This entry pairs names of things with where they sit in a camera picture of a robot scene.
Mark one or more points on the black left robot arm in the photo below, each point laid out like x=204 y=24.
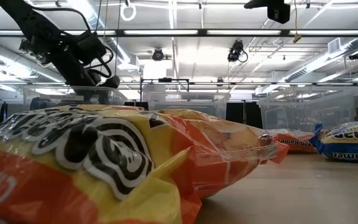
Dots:
x=26 y=18

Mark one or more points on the white LED light bar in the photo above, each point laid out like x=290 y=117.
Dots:
x=2 y=32
x=160 y=32
x=325 y=32
x=107 y=32
x=244 y=32

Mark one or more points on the black rig camera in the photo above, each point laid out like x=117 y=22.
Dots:
x=25 y=46

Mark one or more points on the black ceiling dome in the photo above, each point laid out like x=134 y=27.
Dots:
x=356 y=56

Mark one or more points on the black panel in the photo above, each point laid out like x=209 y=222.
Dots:
x=138 y=105
x=235 y=112
x=253 y=113

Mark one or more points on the round black ceiling camera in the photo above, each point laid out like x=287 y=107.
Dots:
x=158 y=55

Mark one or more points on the orange Maruchan ramen pack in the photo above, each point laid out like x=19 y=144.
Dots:
x=294 y=141
x=104 y=174

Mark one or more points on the dark monitor with blue light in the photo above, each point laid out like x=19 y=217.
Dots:
x=4 y=112

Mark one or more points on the black crossbar with lights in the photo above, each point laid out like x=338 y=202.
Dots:
x=120 y=32

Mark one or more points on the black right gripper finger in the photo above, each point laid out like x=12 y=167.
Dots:
x=256 y=4

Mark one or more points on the white ceiling vent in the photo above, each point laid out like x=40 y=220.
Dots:
x=334 y=46

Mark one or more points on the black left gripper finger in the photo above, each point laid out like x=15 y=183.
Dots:
x=110 y=82
x=94 y=77

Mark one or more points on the thin black horizontal bar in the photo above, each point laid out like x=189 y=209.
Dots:
x=259 y=83

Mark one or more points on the blue Maruchan ramen pack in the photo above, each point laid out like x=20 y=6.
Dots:
x=39 y=103
x=346 y=146

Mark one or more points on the clear plastic bin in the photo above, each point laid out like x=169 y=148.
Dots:
x=57 y=93
x=306 y=109
x=191 y=102

